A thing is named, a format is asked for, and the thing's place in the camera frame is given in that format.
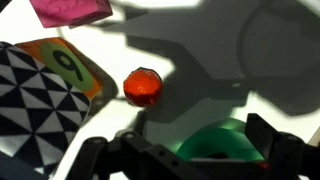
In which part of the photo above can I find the orange-red toy strawberry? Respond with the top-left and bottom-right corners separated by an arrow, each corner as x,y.
122,66 -> 164,108

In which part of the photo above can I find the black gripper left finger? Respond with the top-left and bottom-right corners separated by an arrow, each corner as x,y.
66,129 -> 214,180

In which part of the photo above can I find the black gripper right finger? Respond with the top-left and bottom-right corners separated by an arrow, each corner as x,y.
244,113 -> 320,180

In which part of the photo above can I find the green plastic bowl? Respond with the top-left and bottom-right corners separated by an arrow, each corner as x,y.
175,117 -> 266,164

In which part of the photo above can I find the colourful toy box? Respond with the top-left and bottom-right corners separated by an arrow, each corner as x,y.
14,37 -> 103,100

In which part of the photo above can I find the pink block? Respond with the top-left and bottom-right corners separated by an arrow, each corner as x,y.
29,0 -> 114,29

